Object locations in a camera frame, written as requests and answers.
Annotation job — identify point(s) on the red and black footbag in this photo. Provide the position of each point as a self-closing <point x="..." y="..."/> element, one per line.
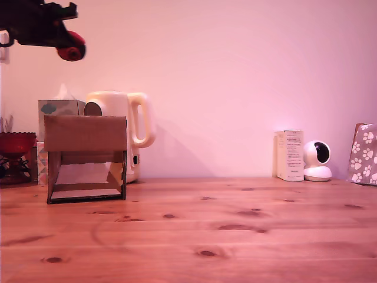
<point x="72" y="54"/>

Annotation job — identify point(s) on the cardboard dice tower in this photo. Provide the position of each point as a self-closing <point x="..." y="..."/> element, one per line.
<point x="85" y="132"/>

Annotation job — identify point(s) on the white tissue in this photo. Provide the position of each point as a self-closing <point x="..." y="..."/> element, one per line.
<point x="63" y="93"/>

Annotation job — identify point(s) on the grey cloud print tissue box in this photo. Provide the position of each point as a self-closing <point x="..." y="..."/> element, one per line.
<point x="59" y="107"/>

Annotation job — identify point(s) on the pale dried plant sprigs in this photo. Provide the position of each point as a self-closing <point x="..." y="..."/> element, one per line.
<point x="9" y="123"/>

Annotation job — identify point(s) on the cream electric kettle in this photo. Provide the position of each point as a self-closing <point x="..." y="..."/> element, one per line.
<point x="117" y="104"/>

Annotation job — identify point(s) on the triangle pattern tissue box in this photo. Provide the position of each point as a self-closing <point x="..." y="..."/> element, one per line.
<point x="42" y="165"/>

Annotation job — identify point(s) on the dark brown box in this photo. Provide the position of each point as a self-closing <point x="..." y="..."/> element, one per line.
<point x="33" y="165"/>

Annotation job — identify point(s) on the white printed carton box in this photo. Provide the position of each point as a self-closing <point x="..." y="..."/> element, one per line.
<point x="290" y="156"/>

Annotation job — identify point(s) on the grey paw print bag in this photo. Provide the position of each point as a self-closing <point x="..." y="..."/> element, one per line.
<point x="363" y="153"/>

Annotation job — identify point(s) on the red glass pedestal bowl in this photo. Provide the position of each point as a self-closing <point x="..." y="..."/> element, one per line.
<point x="14" y="144"/>

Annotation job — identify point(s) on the small white round camera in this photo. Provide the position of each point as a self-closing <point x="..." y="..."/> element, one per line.
<point x="316" y="174"/>

